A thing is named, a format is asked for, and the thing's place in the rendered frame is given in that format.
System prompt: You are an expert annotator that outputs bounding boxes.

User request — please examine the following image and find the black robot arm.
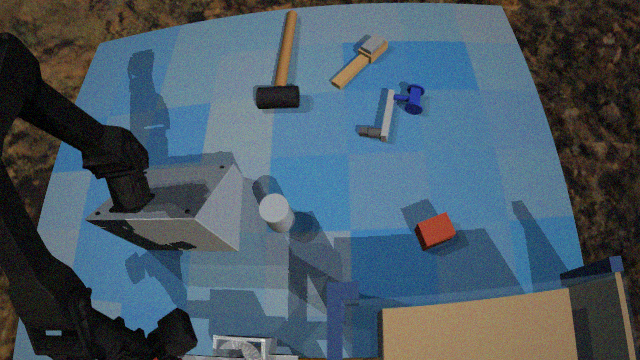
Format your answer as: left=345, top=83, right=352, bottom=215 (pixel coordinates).
left=0, top=32, right=155, bottom=360

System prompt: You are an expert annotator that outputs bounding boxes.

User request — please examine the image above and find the black-headed mallet with wooden handle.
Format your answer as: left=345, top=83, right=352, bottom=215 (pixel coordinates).
left=255, top=10, right=300, bottom=109

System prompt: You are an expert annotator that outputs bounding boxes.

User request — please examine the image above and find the grey cylinder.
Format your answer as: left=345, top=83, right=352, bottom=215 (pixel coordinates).
left=259, top=194, right=295, bottom=233

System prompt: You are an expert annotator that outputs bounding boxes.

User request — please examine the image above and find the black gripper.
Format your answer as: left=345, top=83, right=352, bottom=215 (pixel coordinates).
left=97, top=308, right=198, bottom=360

